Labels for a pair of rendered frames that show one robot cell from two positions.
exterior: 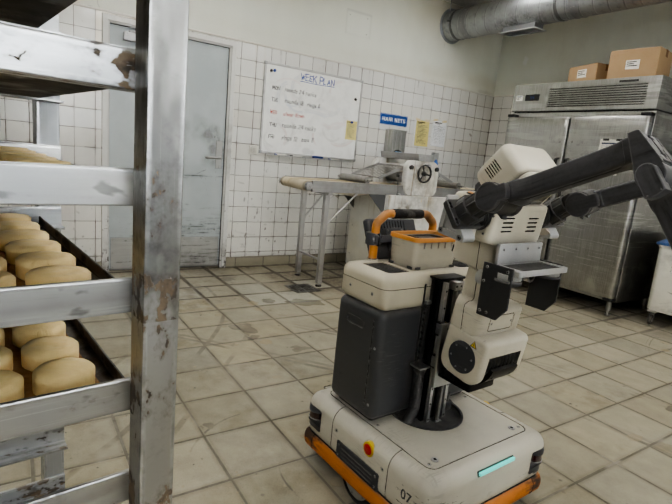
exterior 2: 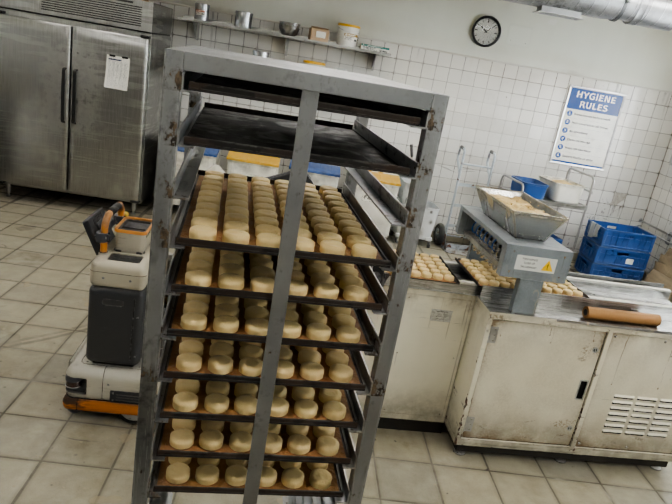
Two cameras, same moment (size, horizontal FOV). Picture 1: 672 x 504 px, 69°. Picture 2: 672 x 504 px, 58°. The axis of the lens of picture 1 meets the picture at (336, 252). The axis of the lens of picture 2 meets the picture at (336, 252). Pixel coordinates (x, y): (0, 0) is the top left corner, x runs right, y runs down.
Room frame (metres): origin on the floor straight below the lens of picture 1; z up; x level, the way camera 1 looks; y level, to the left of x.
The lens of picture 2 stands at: (-0.42, 1.63, 1.85)
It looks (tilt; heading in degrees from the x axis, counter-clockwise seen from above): 18 degrees down; 299
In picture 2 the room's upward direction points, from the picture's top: 10 degrees clockwise
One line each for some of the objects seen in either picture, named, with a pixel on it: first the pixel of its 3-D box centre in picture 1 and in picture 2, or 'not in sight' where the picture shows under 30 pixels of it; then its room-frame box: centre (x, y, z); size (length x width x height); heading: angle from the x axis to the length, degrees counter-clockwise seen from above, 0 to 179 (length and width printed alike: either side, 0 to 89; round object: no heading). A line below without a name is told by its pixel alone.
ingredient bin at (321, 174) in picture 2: not in sight; (310, 195); (3.04, -3.82, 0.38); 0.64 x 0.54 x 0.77; 123
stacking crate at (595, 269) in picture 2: not in sight; (608, 269); (0.09, -5.61, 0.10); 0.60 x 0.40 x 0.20; 32
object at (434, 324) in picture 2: not in sight; (390, 342); (0.69, -1.15, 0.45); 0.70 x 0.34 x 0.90; 38
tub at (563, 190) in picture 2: not in sight; (559, 189); (0.78, -5.25, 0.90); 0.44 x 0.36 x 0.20; 133
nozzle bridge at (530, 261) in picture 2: not in sight; (503, 257); (0.29, -1.46, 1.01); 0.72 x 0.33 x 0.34; 128
